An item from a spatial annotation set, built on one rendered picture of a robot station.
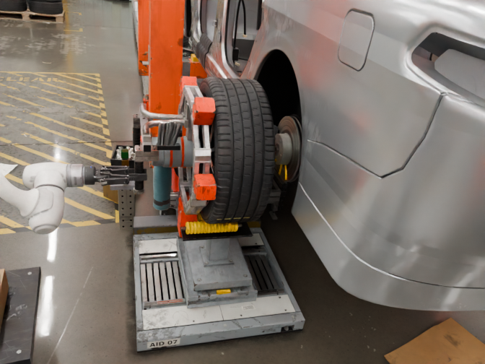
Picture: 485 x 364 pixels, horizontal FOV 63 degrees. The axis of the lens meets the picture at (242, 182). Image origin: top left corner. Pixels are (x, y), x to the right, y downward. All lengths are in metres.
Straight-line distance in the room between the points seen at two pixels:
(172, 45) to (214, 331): 1.41
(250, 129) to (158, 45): 0.78
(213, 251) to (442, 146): 1.38
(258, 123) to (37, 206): 0.84
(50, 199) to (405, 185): 1.15
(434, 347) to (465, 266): 1.27
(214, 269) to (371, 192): 1.16
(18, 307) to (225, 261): 0.96
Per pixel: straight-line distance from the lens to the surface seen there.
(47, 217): 1.52
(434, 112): 1.02
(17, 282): 2.03
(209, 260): 2.14
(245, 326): 2.07
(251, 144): 1.54
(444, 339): 2.51
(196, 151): 1.54
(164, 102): 2.20
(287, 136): 1.93
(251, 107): 1.60
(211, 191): 1.51
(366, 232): 1.20
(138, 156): 1.59
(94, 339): 2.13
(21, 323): 1.86
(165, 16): 2.10
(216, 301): 2.10
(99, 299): 2.30
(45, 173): 1.63
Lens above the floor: 1.63
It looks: 29 degrees down
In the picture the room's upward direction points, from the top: 8 degrees clockwise
